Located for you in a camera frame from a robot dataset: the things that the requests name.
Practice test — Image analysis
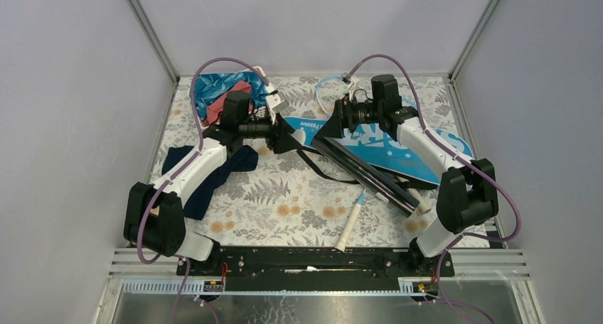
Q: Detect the salmon pink towel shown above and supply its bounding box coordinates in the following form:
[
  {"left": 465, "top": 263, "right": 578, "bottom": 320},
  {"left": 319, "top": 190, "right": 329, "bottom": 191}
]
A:
[{"left": 202, "top": 81, "right": 252, "bottom": 126}]

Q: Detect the white perforated plastic basket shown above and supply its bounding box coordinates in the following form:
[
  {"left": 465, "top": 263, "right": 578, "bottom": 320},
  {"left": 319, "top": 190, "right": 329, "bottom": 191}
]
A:
[{"left": 192, "top": 66, "right": 279, "bottom": 130}]

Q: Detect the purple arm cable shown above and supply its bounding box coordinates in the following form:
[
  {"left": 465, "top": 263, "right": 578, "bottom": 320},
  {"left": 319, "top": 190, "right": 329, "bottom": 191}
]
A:
[
  {"left": 135, "top": 57, "right": 272, "bottom": 265},
  {"left": 346, "top": 53, "right": 523, "bottom": 244}
]

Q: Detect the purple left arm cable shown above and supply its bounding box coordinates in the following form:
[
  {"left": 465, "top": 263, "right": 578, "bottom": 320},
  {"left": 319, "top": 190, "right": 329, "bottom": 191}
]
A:
[{"left": 135, "top": 57, "right": 272, "bottom": 265}]

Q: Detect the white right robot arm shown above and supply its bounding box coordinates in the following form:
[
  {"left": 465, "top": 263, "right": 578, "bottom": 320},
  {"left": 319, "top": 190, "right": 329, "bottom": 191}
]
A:
[{"left": 311, "top": 74, "right": 498, "bottom": 276}]

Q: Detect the blue racket cover bag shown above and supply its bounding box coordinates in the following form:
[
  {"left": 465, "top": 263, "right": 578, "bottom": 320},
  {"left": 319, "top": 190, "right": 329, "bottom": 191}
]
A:
[{"left": 284, "top": 116, "right": 473, "bottom": 190}]

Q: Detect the black shuttlecock tube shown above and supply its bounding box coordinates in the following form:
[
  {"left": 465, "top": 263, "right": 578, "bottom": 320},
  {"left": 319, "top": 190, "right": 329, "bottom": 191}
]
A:
[{"left": 311, "top": 137, "right": 420, "bottom": 217}]

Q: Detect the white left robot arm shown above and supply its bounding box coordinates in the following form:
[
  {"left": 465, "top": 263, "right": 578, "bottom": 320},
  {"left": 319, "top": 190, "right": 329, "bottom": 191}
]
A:
[{"left": 123, "top": 91, "right": 299, "bottom": 275}]

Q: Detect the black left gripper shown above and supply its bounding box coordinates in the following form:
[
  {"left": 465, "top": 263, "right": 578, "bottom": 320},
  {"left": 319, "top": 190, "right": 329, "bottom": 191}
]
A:
[{"left": 238, "top": 109, "right": 302, "bottom": 154}]

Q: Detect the teal leaf-patterned cloth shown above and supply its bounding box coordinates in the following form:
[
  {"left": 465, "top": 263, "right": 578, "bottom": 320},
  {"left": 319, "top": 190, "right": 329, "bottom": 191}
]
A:
[{"left": 189, "top": 71, "right": 274, "bottom": 122}]

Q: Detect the floral patterned table mat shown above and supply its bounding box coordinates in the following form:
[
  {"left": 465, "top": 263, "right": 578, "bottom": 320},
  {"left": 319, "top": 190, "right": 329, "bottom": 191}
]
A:
[{"left": 150, "top": 76, "right": 459, "bottom": 247}]

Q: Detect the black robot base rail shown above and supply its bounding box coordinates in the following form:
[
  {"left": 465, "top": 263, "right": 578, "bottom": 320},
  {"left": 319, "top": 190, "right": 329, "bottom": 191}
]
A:
[{"left": 189, "top": 246, "right": 455, "bottom": 292}]

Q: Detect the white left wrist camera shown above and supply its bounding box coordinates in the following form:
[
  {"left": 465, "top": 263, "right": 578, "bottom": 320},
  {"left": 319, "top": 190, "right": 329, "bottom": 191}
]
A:
[{"left": 265, "top": 91, "right": 288, "bottom": 113}]

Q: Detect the navy blue cloth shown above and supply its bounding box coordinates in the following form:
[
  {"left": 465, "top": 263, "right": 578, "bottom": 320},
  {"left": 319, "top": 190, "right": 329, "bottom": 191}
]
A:
[{"left": 183, "top": 146, "right": 259, "bottom": 220}]

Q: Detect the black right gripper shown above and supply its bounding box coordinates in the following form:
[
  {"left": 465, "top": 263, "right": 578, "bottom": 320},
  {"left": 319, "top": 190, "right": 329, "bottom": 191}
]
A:
[{"left": 316, "top": 94, "right": 383, "bottom": 139}]

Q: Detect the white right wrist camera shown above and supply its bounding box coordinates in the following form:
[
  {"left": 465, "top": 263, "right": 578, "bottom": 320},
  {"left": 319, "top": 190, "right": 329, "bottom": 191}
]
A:
[{"left": 340, "top": 75, "right": 359, "bottom": 97}]

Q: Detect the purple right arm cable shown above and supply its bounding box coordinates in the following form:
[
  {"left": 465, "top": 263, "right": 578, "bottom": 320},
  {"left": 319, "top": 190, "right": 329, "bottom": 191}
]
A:
[{"left": 346, "top": 53, "right": 523, "bottom": 244}]

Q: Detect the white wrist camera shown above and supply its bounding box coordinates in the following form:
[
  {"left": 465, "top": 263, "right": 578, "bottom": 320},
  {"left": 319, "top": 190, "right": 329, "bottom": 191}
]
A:
[
  {"left": 265, "top": 91, "right": 288, "bottom": 113},
  {"left": 340, "top": 75, "right": 359, "bottom": 97}
]

